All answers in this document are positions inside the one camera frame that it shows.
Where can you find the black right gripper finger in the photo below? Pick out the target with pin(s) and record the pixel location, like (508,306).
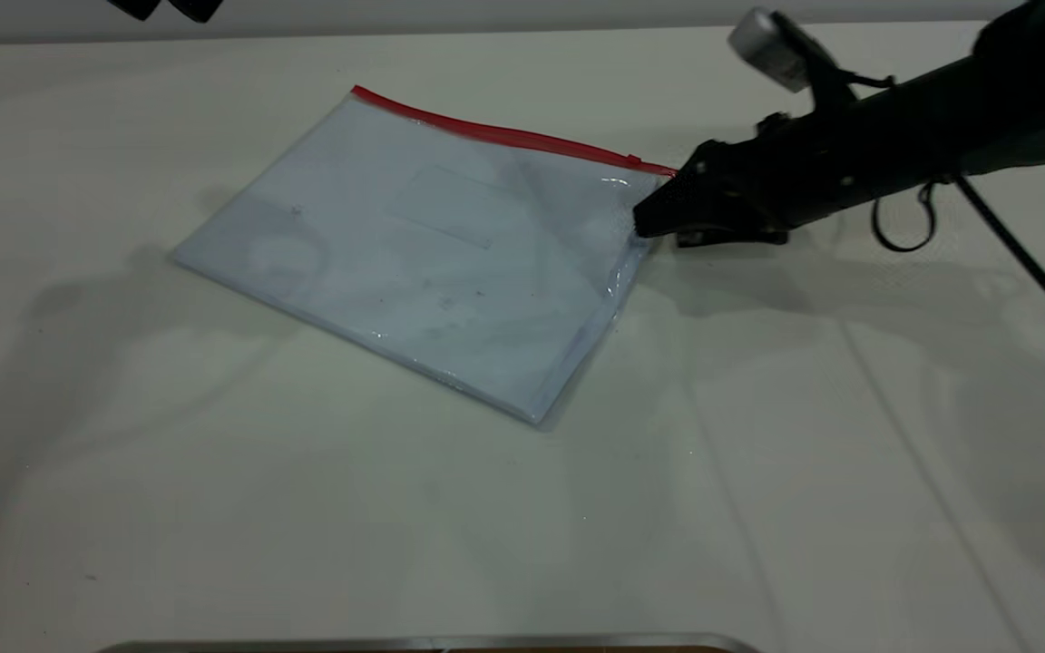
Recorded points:
(672,207)
(731,238)

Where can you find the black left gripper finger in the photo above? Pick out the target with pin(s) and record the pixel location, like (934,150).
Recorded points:
(134,7)
(196,9)

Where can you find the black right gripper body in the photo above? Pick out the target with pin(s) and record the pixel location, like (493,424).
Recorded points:
(786,177)

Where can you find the transparent zip bag red zipper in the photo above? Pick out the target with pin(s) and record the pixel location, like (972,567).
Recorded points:
(450,272)

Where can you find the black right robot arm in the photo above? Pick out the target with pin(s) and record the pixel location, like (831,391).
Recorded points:
(985,100)

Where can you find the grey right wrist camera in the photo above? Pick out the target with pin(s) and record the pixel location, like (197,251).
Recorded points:
(766,43)

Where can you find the metal frame edge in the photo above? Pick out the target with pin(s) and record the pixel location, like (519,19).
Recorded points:
(432,644)

